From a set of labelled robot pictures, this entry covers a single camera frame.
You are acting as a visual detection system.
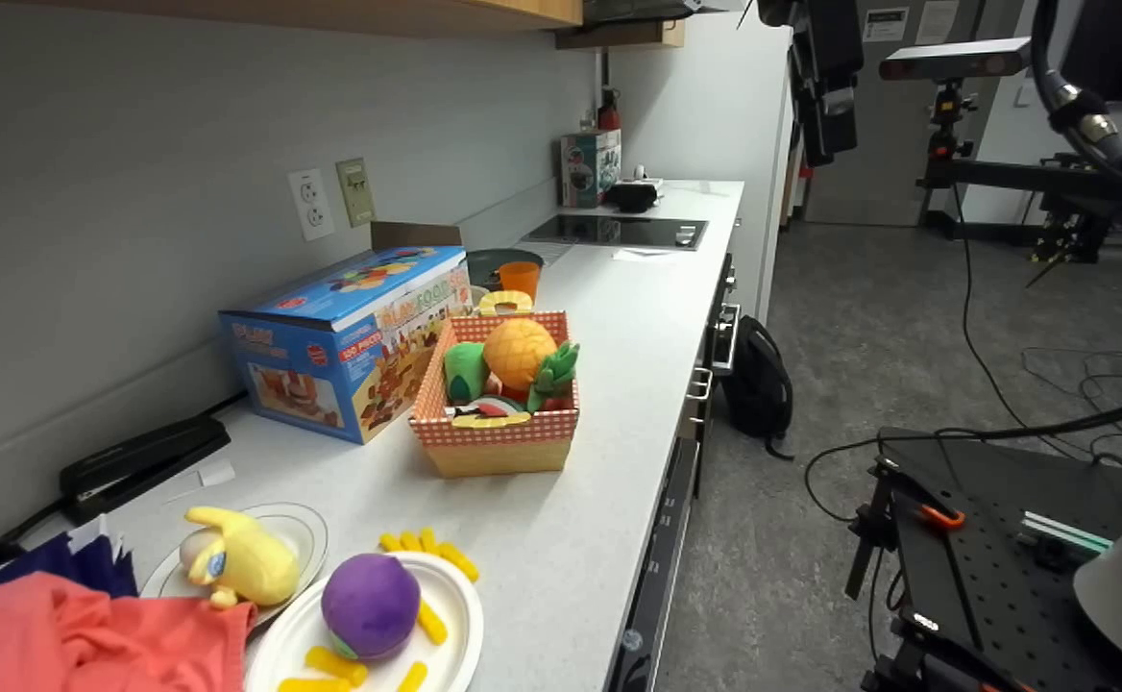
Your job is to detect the purple plush ball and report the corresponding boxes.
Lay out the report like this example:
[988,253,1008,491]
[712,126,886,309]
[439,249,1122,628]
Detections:
[319,551,427,670]

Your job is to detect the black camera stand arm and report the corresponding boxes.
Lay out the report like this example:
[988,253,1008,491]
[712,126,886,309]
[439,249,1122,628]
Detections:
[915,77,1122,258]

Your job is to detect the orange pineapple plush toy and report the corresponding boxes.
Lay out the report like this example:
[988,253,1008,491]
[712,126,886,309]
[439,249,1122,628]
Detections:
[482,314,584,415]

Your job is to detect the blue toy food box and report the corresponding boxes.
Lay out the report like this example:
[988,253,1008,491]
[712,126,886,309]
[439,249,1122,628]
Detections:
[215,242,477,447]

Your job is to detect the green plush toy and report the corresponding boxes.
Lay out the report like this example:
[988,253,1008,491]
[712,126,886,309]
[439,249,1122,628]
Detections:
[441,338,497,406]

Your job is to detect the clear round plate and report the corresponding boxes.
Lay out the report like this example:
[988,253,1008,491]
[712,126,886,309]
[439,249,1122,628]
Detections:
[137,501,336,634]

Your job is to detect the black pot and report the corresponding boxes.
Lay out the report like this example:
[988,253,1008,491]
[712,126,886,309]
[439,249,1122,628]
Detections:
[601,176,664,215]

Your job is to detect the pink cloth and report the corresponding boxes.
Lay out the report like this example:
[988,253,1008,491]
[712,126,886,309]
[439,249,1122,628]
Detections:
[0,568,258,692]

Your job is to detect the patterned carton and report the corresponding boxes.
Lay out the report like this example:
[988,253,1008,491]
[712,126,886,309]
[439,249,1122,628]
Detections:
[552,126,602,210]

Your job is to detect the round shallow bowl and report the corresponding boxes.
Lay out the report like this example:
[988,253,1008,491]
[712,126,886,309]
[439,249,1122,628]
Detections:
[465,247,546,292]

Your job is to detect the white door sign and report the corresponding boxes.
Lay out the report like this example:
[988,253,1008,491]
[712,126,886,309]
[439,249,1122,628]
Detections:
[862,4,915,49]

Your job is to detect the yellow plush toy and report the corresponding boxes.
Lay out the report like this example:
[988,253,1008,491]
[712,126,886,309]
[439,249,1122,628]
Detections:
[177,505,309,616]

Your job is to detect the black backpack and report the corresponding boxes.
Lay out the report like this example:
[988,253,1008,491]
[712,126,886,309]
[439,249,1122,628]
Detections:
[722,311,799,464]

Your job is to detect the red checkered basket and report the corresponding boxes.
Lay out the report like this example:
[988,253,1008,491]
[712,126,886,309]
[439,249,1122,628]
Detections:
[406,309,584,481]

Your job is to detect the yellow plush ring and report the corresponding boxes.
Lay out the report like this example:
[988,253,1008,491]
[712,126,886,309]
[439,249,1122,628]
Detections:
[473,287,539,324]

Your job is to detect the white wall outlet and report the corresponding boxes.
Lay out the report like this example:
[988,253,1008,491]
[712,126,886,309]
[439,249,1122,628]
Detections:
[284,167,338,247]

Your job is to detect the black clamp orange handle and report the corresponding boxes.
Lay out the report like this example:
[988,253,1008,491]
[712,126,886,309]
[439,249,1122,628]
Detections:
[840,452,972,604]

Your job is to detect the stereo camera bar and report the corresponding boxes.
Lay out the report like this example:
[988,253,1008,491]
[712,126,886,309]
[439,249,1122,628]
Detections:
[876,35,1038,86]

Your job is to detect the wooden wall cabinet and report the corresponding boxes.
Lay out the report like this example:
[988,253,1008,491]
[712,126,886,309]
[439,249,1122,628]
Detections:
[552,14,693,53]
[21,0,587,42]

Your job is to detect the black robot table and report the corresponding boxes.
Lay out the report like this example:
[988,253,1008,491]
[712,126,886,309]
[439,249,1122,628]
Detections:
[866,428,1122,692]

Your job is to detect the thick black robot hose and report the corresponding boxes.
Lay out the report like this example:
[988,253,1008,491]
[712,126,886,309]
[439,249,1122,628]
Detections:
[1026,0,1122,201]

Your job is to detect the dark blue cloth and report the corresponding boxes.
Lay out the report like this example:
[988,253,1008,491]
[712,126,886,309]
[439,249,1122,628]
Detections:
[0,531,144,599]

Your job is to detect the red white plush slice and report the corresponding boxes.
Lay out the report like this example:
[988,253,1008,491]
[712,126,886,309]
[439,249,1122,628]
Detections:
[451,391,535,428]

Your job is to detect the white round plate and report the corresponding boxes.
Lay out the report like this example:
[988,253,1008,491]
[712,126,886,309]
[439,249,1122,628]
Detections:
[241,551,487,692]

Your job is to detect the black cooktop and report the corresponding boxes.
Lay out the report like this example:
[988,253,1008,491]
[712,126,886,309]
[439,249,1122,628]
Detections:
[520,210,712,253]

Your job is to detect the thin black cable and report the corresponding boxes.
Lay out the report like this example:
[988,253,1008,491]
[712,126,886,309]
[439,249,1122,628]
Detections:
[953,190,1076,447]

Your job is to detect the orange plastic cup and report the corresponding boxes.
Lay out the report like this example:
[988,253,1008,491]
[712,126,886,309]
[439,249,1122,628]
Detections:
[497,258,546,302]

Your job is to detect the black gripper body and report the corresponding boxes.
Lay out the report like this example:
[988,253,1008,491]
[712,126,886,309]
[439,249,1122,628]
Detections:
[789,0,868,94]

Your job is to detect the light green tube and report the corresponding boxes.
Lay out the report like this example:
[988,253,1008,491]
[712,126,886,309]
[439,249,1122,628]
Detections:
[1017,509,1117,558]

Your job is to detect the black floor cable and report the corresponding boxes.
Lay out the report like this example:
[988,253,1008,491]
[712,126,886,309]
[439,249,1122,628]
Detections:
[799,381,1122,527]

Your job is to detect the black stapler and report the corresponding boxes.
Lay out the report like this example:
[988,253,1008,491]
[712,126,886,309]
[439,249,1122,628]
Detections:
[56,413,233,527]

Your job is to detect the beige wall switch plate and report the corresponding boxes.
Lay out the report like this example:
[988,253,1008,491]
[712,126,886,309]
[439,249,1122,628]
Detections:
[336,153,382,229]

